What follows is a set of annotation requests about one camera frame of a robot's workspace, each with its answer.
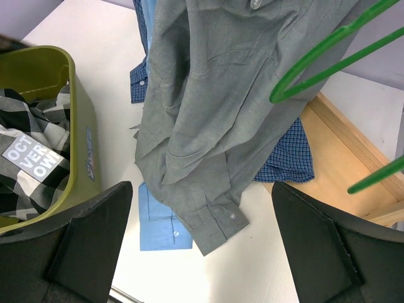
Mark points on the dark blue checkered shirt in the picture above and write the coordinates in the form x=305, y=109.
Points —
x=291, y=158

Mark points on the black white checkered shirt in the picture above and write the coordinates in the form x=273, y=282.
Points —
x=35, y=152

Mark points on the light blue shirt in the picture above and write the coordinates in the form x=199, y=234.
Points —
x=159, y=227

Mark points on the wooden clothes rack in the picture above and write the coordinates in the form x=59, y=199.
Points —
x=342, y=156

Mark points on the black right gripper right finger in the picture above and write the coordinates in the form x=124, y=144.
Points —
x=335, y=256

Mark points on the green hanger with metal hook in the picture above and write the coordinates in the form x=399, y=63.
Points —
x=377, y=176

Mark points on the grey shirt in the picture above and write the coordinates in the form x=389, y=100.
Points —
x=208, y=125

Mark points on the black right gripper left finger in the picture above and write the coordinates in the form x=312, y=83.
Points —
x=70, y=256

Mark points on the olive green plastic basket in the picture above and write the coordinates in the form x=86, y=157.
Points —
x=39, y=73

